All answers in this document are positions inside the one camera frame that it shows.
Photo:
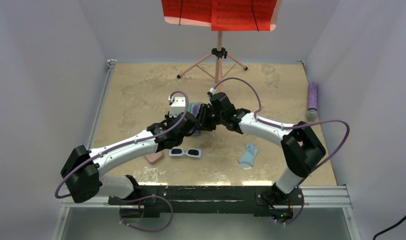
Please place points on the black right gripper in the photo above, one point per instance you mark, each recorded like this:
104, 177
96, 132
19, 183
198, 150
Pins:
203, 124

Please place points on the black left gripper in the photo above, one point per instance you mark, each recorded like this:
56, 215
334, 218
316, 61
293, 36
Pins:
173, 118

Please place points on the grey glasses case green lining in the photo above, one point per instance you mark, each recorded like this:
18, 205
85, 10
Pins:
194, 132

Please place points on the pink glasses case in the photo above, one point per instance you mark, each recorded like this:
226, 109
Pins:
154, 157

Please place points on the pink purple sunglasses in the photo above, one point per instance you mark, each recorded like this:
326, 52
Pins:
195, 109

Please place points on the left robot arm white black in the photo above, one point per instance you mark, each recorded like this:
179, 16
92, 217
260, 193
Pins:
84, 173

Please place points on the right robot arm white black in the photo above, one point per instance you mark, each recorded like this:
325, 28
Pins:
301, 147

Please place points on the blue cloth crumpled right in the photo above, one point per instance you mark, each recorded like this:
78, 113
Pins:
248, 157

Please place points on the pink music stand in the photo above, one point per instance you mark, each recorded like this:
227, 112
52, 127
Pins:
219, 53

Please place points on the purple microphone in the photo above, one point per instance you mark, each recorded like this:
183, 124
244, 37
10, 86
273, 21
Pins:
312, 102

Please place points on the red sheet music desk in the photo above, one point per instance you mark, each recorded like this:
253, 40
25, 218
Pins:
223, 15

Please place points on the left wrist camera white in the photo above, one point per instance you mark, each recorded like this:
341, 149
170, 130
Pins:
177, 105

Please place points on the white frame sunglasses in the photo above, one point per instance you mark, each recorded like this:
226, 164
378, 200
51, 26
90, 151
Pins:
179, 152

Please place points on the black base frame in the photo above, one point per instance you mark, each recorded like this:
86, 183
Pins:
150, 201

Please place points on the aluminium rail left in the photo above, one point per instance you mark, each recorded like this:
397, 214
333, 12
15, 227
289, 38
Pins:
63, 210

